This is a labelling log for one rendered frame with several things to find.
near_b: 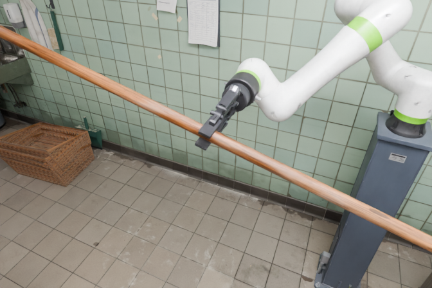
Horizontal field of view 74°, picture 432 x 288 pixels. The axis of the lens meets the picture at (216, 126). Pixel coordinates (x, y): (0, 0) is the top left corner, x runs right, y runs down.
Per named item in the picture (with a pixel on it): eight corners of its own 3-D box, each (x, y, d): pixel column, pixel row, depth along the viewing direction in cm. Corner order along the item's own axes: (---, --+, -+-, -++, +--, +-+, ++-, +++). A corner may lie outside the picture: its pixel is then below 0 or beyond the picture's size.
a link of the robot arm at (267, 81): (236, 65, 100) (260, 46, 93) (259, 92, 102) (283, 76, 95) (220, 81, 90) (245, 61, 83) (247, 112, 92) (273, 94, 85)
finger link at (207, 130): (221, 123, 69) (222, 120, 68) (209, 139, 63) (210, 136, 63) (210, 117, 69) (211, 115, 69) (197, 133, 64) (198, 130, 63)
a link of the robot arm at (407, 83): (404, 103, 128) (422, 62, 117) (436, 121, 116) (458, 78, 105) (380, 107, 125) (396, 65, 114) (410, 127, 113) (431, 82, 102)
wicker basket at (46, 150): (57, 177, 241) (46, 152, 226) (3, 164, 254) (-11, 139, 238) (92, 143, 280) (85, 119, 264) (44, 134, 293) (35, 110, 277)
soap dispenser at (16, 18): (27, 27, 257) (18, 2, 246) (17, 29, 250) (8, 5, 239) (20, 26, 260) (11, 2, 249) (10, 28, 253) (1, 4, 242)
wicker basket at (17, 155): (56, 184, 243) (45, 159, 228) (4, 171, 257) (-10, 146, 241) (92, 150, 282) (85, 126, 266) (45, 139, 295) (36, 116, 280)
